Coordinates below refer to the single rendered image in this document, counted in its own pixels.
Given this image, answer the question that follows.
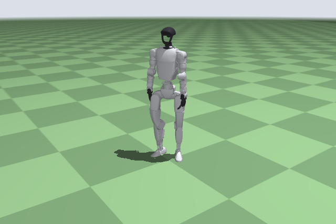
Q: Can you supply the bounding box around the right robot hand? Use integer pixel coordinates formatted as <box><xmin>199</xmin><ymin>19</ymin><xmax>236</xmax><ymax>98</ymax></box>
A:
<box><xmin>147</xmin><ymin>89</ymin><xmax>153</xmax><ymax>100</ymax></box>

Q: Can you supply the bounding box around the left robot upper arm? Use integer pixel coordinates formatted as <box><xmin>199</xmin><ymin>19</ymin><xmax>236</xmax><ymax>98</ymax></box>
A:
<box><xmin>176</xmin><ymin>50</ymin><xmax>187</xmax><ymax>80</ymax></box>

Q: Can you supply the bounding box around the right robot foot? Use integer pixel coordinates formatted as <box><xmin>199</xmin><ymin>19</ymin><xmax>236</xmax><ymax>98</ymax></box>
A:
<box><xmin>151</xmin><ymin>147</ymin><xmax>167</xmax><ymax>157</ymax></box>

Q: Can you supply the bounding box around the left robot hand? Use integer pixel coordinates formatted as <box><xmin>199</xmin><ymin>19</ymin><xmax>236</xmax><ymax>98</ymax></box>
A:
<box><xmin>177</xmin><ymin>94</ymin><xmax>186</xmax><ymax>109</ymax></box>

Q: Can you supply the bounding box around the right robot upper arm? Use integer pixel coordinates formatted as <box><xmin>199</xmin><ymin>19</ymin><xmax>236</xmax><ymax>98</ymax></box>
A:
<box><xmin>147</xmin><ymin>48</ymin><xmax>157</xmax><ymax>76</ymax></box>

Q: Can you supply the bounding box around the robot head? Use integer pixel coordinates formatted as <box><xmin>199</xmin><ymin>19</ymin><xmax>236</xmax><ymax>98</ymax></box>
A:
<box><xmin>161</xmin><ymin>27</ymin><xmax>176</xmax><ymax>49</ymax></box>

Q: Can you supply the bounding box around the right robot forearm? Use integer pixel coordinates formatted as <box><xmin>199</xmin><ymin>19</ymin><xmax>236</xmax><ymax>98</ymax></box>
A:
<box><xmin>146</xmin><ymin>73</ymin><xmax>154</xmax><ymax>91</ymax></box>

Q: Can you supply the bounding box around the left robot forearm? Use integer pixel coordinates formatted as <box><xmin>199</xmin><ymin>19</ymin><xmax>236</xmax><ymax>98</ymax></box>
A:
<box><xmin>180</xmin><ymin>73</ymin><xmax>187</xmax><ymax>98</ymax></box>

